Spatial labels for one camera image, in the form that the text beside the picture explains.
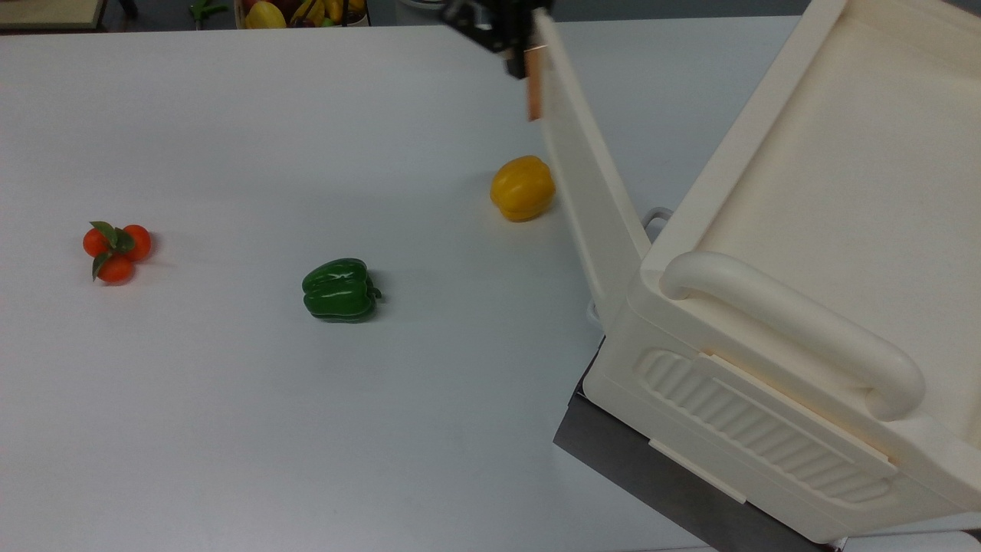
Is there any yellow bell pepper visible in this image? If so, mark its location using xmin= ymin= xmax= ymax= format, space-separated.
xmin=490 ymin=155 xmax=557 ymax=224

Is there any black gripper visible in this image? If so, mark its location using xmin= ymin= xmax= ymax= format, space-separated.
xmin=441 ymin=0 xmax=554 ymax=81

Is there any yellow toy fruit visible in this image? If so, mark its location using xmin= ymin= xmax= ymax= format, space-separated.
xmin=244 ymin=0 xmax=287 ymax=30

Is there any wooden board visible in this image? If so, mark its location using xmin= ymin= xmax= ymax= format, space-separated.
xmin=0 ymin=0 xmax=107 ymax=32

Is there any cream plastic cabinet body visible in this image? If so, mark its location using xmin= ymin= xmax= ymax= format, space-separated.
xmin=582 ymin=0 xmax=981 ymax=547

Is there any dark brown drawer base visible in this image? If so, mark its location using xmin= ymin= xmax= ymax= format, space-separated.
xmin=553 ymin=337 xmax=848 ymax=552

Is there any orange fruit cluster with leaves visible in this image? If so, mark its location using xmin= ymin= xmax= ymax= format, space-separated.
xmin=82 ymin=220 xmax=153 ymax=285

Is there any tan cabinet door handle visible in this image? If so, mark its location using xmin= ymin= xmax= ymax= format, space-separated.
xmin=524 ymin=42 xmax=547 ymax=123

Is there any fruit basket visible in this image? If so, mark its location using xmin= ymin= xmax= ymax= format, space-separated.
xmin=233 ymin=0 xmax=371 ymax=29

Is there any cream cabinet carry handle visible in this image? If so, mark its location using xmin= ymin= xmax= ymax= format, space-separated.
xmin=658 ymin=251 xmax=927 ymax=422

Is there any green bell pepper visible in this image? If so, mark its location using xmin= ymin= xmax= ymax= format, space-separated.
xmin=300 ymin=258 xmax=383 ymax=324

